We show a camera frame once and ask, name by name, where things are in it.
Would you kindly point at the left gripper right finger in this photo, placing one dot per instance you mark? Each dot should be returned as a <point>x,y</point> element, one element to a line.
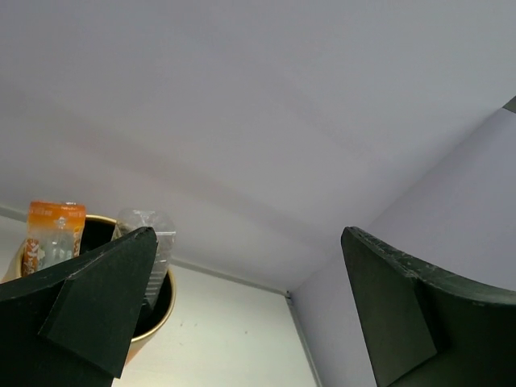
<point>424,325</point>

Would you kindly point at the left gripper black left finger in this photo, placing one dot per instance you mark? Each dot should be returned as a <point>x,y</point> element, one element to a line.
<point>72,324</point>

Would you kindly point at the orange label plastic bottle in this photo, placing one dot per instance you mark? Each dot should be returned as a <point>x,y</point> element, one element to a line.
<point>54,232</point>

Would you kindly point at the square clear plastic bottle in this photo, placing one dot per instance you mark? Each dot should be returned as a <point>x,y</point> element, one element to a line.
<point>130,219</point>

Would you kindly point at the orange cylindrical bin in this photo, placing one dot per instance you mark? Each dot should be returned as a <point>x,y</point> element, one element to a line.
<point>98,230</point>

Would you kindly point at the aluminium rail right edge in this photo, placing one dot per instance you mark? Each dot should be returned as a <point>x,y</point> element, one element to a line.
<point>302,337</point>

